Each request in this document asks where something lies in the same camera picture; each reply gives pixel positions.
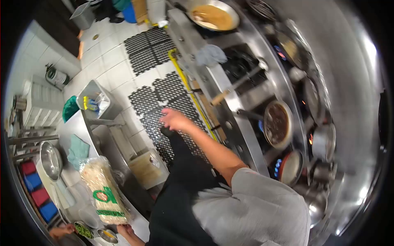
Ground person's left hand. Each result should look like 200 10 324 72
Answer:
117 224 137 240

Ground person's right hand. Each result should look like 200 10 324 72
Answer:
159 108 194 133

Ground person's right fingers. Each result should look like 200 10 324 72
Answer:
159 108 177 130

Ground black perforated floor mat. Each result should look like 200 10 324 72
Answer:
128 71 217 168
123 27 178 77

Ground small steel bowl yellow contents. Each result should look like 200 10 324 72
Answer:
96 228 119 245

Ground clear plastic container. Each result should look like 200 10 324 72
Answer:
78 204 101 229

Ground bowl of green beans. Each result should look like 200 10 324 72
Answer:
74 221 95 240

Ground clear bag of white noodles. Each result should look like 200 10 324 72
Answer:
79 156 133 226

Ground yellow gas pipe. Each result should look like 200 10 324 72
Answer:
167 48 220 142

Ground person's legs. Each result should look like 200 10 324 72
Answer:
160 126 230 192

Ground cardboard box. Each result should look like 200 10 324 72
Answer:
127 149 170 190

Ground grey bin with packets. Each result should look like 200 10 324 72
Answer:
76 79 124 121

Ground grey-blue rag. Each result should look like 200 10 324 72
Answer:
195 44 228 68

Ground steel gas stove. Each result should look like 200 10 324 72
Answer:
166 0 342 240

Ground teal cloth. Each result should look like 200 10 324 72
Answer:
67 134 90 171

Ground steel work table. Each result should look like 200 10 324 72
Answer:
35 109 151 246

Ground stack of red blue crates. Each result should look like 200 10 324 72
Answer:
20 160 60 224

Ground large steel bowl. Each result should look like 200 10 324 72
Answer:
39 140 64 182

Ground green plastic bag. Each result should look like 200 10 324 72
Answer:
62 95 80 123

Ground pan with dark sauce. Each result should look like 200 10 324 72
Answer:
236 100 295 150

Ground blue bucket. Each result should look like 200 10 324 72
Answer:
121 2 138 24

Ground wok with yellow sauce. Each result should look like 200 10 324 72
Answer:
186 0 241 32

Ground person's body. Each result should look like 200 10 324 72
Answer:
147 167 311 246

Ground white crate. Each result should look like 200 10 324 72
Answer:
23 75 65 129

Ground pan with pale contents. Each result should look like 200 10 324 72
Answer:
278 149 305 187

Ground grey waste bin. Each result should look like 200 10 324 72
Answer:
69 1 95 31

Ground dark frying pan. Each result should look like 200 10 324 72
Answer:
275 30 306 70

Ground shiny steel pot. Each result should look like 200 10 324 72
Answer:
294 184 329 229

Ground ladle with wooden handle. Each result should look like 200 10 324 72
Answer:
210 58 269 107

